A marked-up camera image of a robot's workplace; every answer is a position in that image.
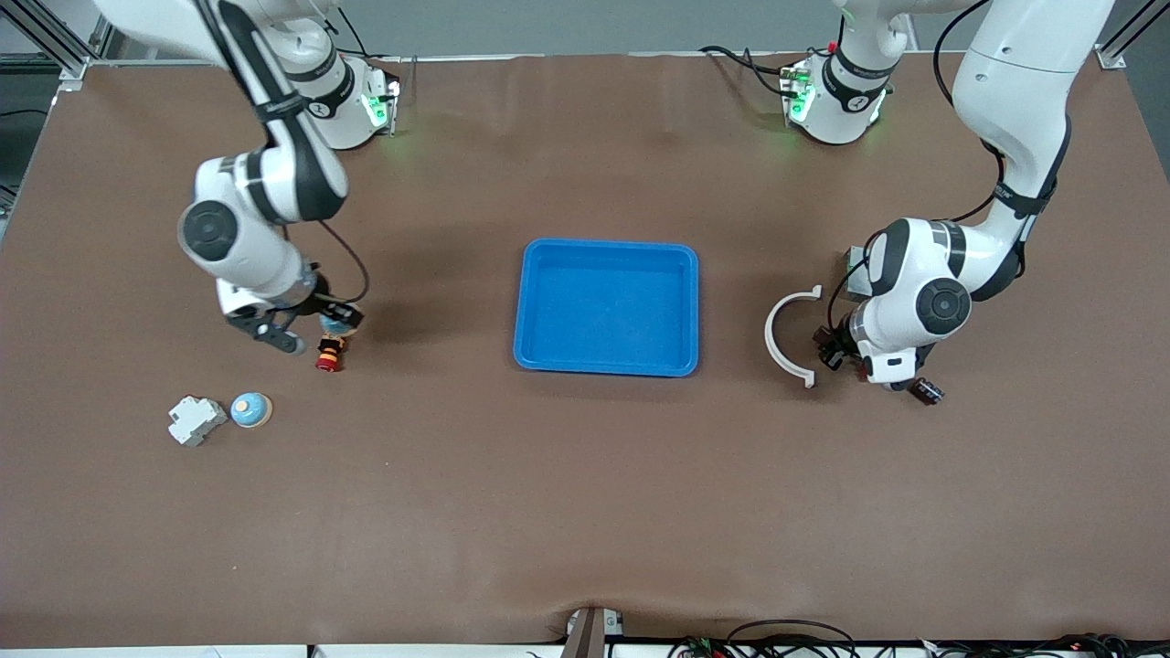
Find white circuit breaker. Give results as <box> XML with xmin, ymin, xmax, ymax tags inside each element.
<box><xmin>167</xmin><ymin>395</ymin><xmax>229</xmax><ymax>448</ymax></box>

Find brown table mat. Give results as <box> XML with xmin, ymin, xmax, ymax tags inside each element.
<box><xmin>0</xmin><ymin>50</ymin><xmax>1170</xmax><ymax>650</ymax></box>

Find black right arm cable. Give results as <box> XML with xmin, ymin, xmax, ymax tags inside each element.
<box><xmin>311</xmin><ymin>219</ymin><xmax>370</xmax><ymax>305</ymax></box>

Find silver metal power supply box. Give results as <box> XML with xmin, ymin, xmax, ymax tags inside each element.
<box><xmin>843</xmin><ymin>247</ymin><xmax>874</xmax><ymax>302</ymax></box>

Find black left base cable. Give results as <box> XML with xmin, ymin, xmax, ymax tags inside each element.
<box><xmin>699</xmin><ymin>44</ymin><xmax>805</xmax><ymax>97</ymax></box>

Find blue plastic tray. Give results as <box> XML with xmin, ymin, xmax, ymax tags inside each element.
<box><xmin>512</xmin><ymin>239</ymin><xmax>701</xmax><ymax>378</ymax></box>

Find white table edge rail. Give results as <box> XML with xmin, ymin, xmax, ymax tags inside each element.
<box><xmin>0</xmin><ymin>644</ymin><xmax>549</xmax><ymax>658</ymax></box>

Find black cable bundle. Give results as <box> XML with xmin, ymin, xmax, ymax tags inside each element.
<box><xmin>667</xmin><ymin>620</ymin><xmax>1170</xmax><ymax>658</ymax></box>

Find black right base cable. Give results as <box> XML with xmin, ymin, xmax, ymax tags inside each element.
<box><xmin>329</xmin><ymin>9</ymin><xmax>403</xmax><ymax>65</ymax></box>

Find white curved plastic half ring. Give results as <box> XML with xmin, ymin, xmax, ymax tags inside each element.
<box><xmin>763</xmin><ymin>285</ymin><xmax>824</xmax><ymax>389</ymax></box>

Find aluminium frame profile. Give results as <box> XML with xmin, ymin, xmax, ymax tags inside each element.
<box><xmin>0</xmin><ymin>0</ymin><xmax>115</xmax><ymax>92</ymax></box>
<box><xmin>1097</xmin><ymin>0</ymin><xmax>1170</xmax><ymax>69</ymax></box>

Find grey metal table bracket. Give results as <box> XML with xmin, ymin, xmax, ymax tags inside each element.
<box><xmin>559</xmin><ymin>606</ymin><xmax>627</xmax><ymax>658</ymax></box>

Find black base cable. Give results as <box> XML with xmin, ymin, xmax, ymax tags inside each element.
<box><xmin>699</xmin><ymin>44</ymin><xmax>805</xmax><ymax>97</ymax></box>
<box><xmin>329</xmin><ymin>9</ymin><xmax>403</xmax><ymax>65</ymax></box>

